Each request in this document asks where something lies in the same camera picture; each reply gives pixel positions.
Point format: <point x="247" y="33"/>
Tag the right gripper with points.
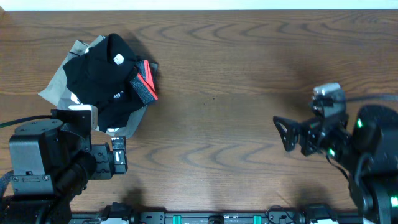
<point x="311" y="129"/>

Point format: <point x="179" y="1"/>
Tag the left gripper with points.
<point x="109" y="160"/>

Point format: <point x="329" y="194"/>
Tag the black t-shirt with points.
<point x="101" y="77"/>

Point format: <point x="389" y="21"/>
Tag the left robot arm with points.
<point x="53" y="159"/>

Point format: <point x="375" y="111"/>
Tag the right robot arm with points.
<point x="367" y="156"/>

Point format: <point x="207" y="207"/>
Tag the black shorts with red waistband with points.
<point x="143" y="83"/>

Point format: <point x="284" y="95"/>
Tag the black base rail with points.
<point x="316" y="214"/>

